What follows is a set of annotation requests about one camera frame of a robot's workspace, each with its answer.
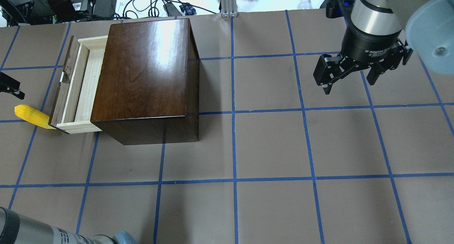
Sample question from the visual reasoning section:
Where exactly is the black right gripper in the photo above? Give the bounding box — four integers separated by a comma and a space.
313, 26, 413, 95

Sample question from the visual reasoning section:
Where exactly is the wooden drawer with white handle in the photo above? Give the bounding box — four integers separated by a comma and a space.
48, 36, 108, 134

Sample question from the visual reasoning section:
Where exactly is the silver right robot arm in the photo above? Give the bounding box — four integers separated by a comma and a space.
313, 0, 454, 95

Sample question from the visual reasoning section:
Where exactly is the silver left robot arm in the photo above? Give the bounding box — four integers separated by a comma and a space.
0, 72, 138, 244

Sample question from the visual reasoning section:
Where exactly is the yellow toy corn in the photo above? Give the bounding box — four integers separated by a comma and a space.
13, 104, 56, 129

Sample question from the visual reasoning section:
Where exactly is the dark wooden drawer cabinet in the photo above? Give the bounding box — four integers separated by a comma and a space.
90, 19, 200, 145

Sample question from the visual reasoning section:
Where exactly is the white light bulb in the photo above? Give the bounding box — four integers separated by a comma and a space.
297, 0, 312, 10

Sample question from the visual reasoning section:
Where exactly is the black laptop brick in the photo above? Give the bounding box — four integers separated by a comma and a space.
93, 0, 117, 18

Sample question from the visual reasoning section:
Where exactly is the aluminium frame post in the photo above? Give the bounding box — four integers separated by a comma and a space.
220, 0, 238, 18

